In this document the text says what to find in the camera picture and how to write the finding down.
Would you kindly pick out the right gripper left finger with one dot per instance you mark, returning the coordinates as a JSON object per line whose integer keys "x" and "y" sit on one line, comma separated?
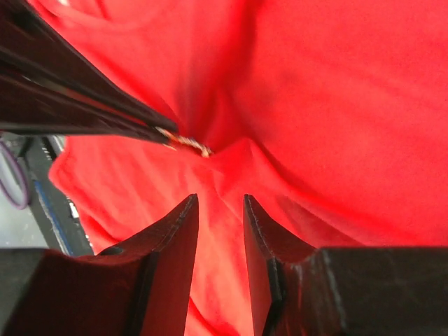
{"x": 140, "y": 286}

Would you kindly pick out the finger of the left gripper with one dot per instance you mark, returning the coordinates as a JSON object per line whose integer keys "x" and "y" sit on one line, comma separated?
{"x": 26, "y": 39}
{"x": 32, "y": 104}

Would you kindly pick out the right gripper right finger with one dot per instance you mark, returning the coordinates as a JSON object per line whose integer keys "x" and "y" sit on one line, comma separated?
{"x": 297, "y": 289}

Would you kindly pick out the silver blue brooch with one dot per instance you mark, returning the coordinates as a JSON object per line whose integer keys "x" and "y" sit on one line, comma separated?
{"x": 205, "y": 151}

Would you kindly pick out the red t-shirt garment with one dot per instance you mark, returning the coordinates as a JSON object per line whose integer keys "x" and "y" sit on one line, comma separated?
{"x": 332, "y": 114}

